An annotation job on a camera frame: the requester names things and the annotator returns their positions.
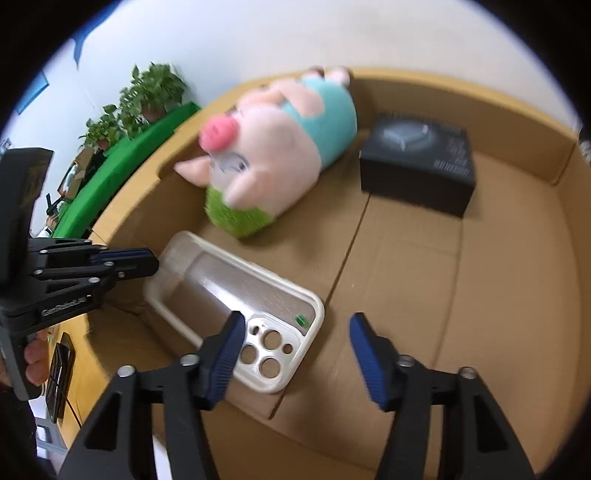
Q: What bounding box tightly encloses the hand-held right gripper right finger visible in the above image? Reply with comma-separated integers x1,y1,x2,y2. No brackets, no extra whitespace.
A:
348,312,539,480

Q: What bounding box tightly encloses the white clear phone case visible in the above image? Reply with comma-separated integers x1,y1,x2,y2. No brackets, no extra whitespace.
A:
143,231,325,394

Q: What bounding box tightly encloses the green board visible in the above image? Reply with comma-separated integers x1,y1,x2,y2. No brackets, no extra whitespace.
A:
46,102,202,238

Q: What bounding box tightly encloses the black ribbed object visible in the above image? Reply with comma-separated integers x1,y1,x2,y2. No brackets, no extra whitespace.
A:
45,332,76,423

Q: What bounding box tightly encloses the blue wall sign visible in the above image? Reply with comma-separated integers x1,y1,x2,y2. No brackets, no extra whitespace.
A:
17,69,49,114

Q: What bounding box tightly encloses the torn cardboard box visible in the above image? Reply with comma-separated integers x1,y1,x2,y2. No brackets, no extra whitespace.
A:
90,68,591,476

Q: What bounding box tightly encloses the brown cardboard carton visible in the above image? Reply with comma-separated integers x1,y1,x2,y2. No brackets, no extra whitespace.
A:
58,148,105,204

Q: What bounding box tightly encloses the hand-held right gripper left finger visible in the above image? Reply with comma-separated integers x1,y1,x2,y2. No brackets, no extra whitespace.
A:
58,311,247,480

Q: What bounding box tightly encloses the person's left hand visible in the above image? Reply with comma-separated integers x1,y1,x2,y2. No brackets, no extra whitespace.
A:
24,330,48,386

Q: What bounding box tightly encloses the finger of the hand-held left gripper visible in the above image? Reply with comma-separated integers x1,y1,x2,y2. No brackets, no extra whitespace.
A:
39,237,160,280
28,257,123,297

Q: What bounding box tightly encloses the black product box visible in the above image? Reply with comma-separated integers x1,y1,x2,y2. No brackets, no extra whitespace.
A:
359,112,478,219

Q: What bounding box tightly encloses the pink pig plush toy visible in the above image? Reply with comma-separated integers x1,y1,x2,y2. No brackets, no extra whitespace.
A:
173,66,358,217

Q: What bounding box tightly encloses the green potted plant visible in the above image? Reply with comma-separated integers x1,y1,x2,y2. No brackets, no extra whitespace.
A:
81,62,190,148

